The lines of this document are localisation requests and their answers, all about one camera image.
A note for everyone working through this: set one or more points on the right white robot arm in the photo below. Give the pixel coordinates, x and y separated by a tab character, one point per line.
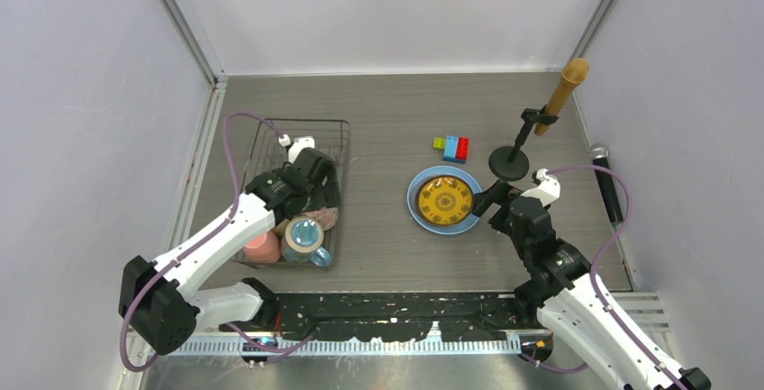
566	296

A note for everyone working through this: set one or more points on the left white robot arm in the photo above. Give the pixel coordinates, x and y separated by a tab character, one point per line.
162	299

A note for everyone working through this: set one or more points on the black base bar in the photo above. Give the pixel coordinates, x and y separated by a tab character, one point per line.
400	317

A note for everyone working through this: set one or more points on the pink ghost pattern mug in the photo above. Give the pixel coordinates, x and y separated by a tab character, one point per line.
326	217

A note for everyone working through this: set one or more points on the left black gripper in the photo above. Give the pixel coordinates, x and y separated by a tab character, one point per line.
327	194

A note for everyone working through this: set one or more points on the black microphone stand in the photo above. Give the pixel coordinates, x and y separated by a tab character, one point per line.
510	163

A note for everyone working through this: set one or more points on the light blue plate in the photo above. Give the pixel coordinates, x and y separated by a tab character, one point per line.
436	171

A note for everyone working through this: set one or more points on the plain pink cup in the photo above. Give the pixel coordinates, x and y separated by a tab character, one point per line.
263	249

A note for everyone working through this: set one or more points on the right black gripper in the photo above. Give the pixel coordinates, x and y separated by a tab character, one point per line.
496	194

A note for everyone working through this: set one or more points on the yellow green toy brick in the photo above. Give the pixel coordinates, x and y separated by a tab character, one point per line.
439	143

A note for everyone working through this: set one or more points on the beige cup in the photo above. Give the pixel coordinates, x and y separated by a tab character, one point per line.
280	229

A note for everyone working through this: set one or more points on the yellow patterned plate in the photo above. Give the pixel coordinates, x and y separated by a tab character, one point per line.
444	201

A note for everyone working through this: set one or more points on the gold microphone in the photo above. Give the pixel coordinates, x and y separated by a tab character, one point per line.
571	76

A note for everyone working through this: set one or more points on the blue beige mug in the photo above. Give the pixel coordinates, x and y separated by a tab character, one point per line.
302	243

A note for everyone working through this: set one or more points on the red toy brick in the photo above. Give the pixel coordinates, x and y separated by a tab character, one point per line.
462	150

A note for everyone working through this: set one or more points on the black microphone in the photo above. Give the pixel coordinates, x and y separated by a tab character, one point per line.
599	157

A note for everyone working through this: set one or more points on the black wire dish rack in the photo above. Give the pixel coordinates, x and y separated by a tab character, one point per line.
332	137

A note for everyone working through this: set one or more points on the blue toy brick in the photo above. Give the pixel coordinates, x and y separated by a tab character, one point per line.
449	153

